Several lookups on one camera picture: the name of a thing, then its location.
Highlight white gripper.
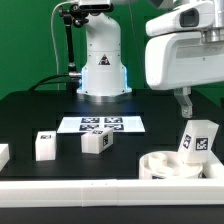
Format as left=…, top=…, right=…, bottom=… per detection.
left=145, top=32, right=224, bottom=118

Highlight black cables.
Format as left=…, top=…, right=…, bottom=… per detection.
left=28, top=73, right=72, bottom=92

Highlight white L-shaped border frame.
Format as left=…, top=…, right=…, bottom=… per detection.
left=0, top=154, right=224, bottom=208

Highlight grey camera on pole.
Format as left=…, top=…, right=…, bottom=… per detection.
left=78, top=0, right=113, bottom=13

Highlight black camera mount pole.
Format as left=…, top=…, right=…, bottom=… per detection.
left=59, top=5, right=88, bottom=94

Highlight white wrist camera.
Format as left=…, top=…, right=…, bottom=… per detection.
left=146, top=0, right=215, bottom=36

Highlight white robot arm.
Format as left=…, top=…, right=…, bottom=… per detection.
left=78, top=0, right=224, bottom=118

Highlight white cable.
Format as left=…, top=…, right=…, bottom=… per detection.
left=50, top=0, right=78, bottom=76

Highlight white tag sheet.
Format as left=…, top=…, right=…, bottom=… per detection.
left=57, top=116, right=145, bottom=133

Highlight white part at left edge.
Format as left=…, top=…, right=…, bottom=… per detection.
left=0, top=144, right=10, bottom=171

